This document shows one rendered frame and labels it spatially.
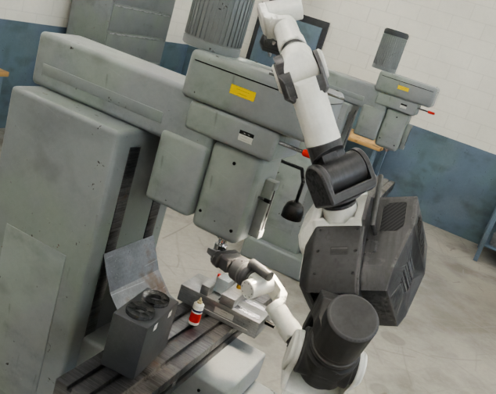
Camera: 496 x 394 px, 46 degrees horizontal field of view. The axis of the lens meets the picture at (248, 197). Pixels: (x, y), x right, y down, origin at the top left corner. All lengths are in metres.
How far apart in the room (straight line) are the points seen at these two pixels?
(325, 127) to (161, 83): 0.76
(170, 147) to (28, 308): 0.86
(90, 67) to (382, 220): 1.20
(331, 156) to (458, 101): 6.90
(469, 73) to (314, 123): 6.95
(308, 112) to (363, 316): 0.51
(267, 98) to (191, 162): 0.35
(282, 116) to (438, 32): 6.70
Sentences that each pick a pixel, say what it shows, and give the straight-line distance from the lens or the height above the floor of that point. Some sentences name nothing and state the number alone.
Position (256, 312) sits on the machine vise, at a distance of 2.30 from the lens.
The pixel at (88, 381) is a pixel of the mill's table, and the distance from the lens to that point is 1.86.
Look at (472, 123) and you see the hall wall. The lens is 8.35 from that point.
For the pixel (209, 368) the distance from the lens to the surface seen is 2.18.
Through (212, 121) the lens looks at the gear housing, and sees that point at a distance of 1.93.
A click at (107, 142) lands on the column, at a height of 1.51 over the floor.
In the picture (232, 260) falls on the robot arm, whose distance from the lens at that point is 2.05.
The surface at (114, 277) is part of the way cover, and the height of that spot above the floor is 1.00.
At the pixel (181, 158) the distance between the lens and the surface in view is 2.00.
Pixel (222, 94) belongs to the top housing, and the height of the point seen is 1.78.
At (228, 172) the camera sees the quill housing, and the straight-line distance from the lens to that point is 1.94.
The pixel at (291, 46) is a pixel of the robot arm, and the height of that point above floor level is 2.00.
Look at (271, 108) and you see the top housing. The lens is 1.82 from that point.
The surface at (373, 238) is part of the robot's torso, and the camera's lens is 1.51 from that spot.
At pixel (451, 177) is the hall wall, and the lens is 8.42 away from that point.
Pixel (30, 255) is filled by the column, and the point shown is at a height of 0.98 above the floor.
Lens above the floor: 2.07
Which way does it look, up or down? 17 degrees down
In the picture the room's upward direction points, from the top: 18 degrees clockwise
